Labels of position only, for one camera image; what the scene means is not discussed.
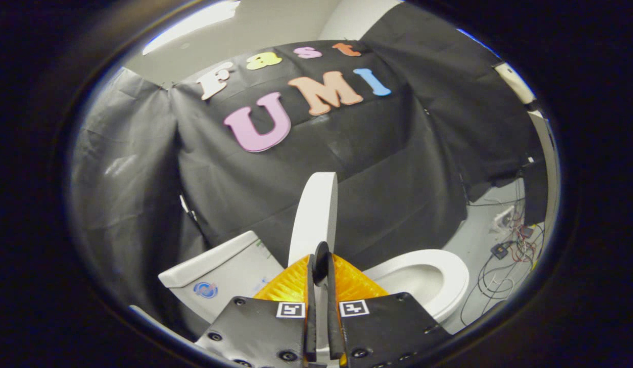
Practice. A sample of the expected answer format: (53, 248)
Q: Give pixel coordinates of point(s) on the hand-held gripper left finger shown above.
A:
(311, 317)

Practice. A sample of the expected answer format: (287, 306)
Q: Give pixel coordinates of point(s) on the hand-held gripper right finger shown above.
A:
(334, 317)

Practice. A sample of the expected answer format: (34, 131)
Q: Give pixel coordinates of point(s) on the white toilet lid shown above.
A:
(313, 214)

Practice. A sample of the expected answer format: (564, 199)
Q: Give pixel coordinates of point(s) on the white toilet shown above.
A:
(229, 266)

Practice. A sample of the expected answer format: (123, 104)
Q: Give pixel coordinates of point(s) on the black backdrop cloth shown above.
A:
(347, 168)

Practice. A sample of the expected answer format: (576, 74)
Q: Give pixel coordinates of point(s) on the black power adapter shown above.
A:
(500, 250)

